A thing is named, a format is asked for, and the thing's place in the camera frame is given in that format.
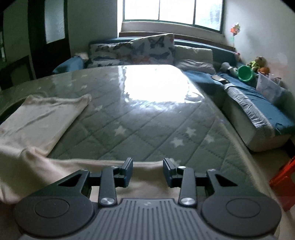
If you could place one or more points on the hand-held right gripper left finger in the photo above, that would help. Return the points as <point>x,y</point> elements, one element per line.
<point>128,173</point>

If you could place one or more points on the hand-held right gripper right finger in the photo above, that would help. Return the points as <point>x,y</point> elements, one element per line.
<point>168,173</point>

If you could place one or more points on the cream cloth garment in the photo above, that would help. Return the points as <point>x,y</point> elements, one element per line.
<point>41,120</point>

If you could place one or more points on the silver quilted sofa pad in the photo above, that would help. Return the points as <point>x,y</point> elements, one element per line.
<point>251,108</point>

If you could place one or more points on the black phone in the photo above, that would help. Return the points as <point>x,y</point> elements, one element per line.
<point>219,79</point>

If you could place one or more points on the grey white pillow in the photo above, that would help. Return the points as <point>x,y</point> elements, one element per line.
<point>198,65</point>

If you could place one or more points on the red plastic stool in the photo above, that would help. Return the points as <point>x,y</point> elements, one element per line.
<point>283,182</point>

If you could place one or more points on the grey soft toy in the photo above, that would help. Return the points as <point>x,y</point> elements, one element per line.
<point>228,68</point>

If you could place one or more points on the butterfly print cushion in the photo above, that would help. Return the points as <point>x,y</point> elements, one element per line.
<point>108,53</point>
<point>156,48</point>

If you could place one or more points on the cream back cushion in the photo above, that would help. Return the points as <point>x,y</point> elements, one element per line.
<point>193,53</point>

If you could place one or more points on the blue side mattress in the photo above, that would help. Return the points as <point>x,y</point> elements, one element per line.
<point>278,115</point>

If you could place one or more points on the green plastic bucket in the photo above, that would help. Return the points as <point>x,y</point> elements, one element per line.
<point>245,73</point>

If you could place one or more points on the beige crumpled cloth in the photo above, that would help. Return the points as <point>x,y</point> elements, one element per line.
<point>81,56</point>

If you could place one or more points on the clear plastic storage box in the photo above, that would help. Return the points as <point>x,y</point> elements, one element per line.
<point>269,88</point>

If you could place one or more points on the teal corner sofa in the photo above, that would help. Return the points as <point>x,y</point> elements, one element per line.
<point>221,52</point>

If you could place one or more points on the dark door with frosted glass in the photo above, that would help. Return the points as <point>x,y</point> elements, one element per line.
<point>53,57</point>

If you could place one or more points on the green yellow plush toy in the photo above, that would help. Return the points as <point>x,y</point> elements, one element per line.
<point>257,63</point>

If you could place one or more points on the orange plush toy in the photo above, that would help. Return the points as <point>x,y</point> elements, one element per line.
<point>264,70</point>

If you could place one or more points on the colourful pinwheel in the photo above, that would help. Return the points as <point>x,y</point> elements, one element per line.
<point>235,28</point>

